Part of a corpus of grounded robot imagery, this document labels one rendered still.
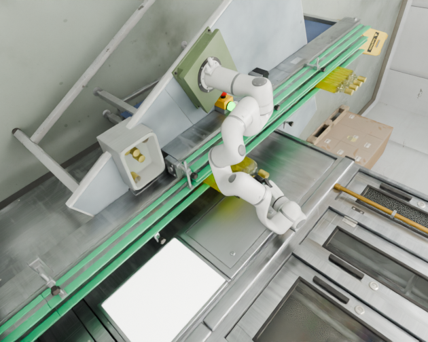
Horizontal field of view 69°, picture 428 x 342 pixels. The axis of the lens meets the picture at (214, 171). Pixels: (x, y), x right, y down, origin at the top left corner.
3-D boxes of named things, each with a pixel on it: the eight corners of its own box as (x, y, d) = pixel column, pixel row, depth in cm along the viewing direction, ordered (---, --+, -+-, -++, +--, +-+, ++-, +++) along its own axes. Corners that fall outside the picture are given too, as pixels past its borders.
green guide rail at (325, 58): (181, 163, 139) (194, 172, 135) (181, 162, 138) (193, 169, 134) (359, 25, 220) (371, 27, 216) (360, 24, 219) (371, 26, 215)
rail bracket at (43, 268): (37, 270, 118) (64, 310, 107) (11, 248, 106) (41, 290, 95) (48, 261, 121) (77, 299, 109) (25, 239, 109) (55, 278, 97)
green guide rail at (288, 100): (184, 175, 145) (196, 182, 140) (184, 173, 144) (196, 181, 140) (357, 35, 225) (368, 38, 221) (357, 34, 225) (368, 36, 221)
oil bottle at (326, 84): (308, 85, 201) (349, 98, 187) (308, 77, 197) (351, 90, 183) (312, 81, 204) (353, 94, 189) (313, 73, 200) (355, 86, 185)
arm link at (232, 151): (218, 120, 118) (197, 146, 112) (240, 110, 107) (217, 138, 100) (240, 145, 122) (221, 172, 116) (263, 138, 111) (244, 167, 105)
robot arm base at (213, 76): (193, 70, 127) (222, 79, 119) (211, 48, 129) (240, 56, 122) (206, 94, 140) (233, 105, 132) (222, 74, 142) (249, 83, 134)
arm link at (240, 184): (274, 165, 116) (249, 169, 129) (233, 134, 107) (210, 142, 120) (261, 204, 110) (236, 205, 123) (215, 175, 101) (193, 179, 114)
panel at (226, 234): (98, 308, 125) (151, 374, 108) (96, 305, 123) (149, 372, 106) (240, 178, 167) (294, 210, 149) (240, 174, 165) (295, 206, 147)
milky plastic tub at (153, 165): (123, 182, 136) (136, 192, 132) (107, 144, 120) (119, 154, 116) (154, 161, 144) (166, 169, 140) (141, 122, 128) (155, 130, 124)
